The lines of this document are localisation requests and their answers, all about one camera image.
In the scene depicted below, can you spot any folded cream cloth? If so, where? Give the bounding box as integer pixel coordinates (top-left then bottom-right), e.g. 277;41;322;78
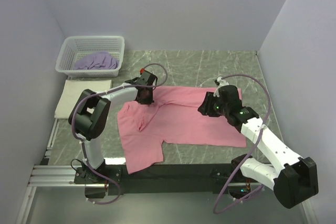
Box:
54;80;112;119

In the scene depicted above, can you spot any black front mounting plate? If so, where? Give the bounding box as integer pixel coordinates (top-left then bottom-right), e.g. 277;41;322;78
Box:
74;163;262;196

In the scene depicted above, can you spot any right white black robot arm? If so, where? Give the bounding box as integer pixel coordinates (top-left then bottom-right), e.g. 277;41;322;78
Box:
198;85;319;209

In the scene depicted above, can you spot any white plastic laundry basket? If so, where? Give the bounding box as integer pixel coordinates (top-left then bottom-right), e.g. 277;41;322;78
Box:
55;36;125;78

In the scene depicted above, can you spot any pink t shirt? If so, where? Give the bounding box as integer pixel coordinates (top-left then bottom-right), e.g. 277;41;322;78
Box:
118;86;246;174

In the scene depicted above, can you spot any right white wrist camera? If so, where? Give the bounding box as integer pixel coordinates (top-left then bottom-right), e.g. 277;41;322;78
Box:
214;77;229;97

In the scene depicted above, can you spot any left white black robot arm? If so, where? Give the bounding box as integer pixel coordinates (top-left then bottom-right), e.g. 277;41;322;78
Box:
68;69;157;183

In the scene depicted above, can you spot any purple t shirt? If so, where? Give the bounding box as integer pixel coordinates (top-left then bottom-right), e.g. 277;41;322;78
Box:
73;52;119;70

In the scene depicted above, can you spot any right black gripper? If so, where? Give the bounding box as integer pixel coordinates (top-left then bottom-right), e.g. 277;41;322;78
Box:
197;91;229;118

